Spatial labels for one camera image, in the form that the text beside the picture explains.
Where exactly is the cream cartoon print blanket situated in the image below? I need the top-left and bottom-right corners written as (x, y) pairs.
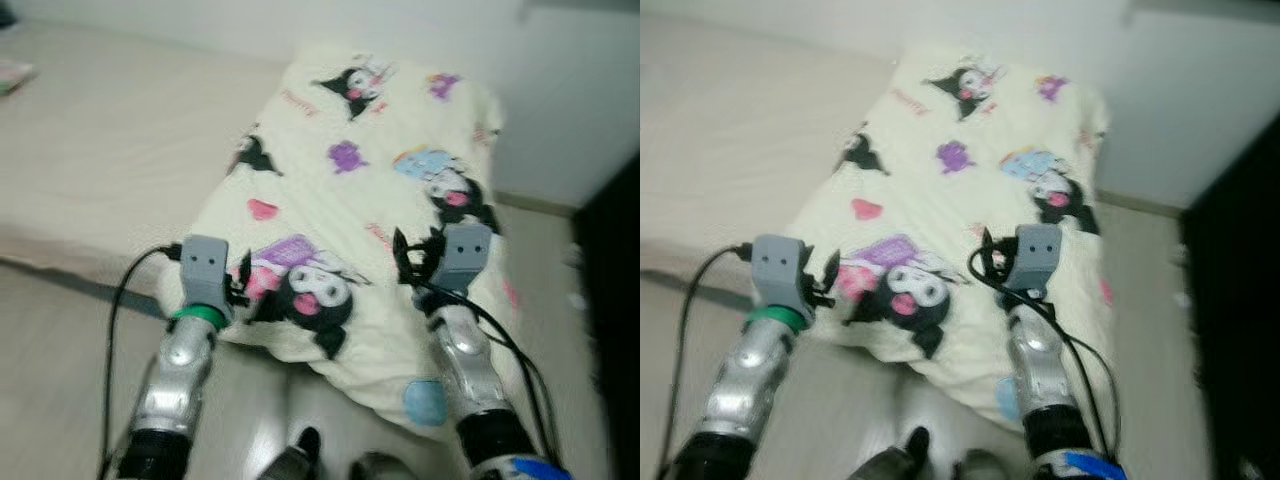
top-left (185, 42), bottom-right (531, 443)
top-left (795, 42), bottom-right (1117, 433)

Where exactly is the cream bed sheet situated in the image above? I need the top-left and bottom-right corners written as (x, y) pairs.
top-left (640, 12), bottom-right (901, 299)
top-left (0, 18), bottom-right (301, 301)

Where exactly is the black wardrobe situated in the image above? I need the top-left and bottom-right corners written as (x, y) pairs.
top-left (1180, 108), bottom-right (1280, 480)
top-left (573, 150), bottom-right (641, 480)

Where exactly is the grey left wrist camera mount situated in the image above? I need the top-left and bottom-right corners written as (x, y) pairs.
top-left (179, 235), bottom-right (234, 317)
top-left (750, 233), bottom-right (810, 317)

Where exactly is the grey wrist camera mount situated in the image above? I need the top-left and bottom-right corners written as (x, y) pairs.
top-left (1002, 223), bottom-right (1064, 297)
top-left (179, 235), bottom-right (234, 317)
top-left (434, 222), bottom-right (494, 297)
top-left (750, 233), bottom-right (810, 317)

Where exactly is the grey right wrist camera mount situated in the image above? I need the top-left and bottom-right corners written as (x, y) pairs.
top-left (434, 222), bottom-right (494, 297)
top-left (1002, 223), bottom-right (1064, 297)

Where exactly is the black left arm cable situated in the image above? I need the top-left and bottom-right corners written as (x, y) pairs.
top-left (654, 242), bottom-right (757, 480)
top-left (96, 242), bottom-right (187, 480)

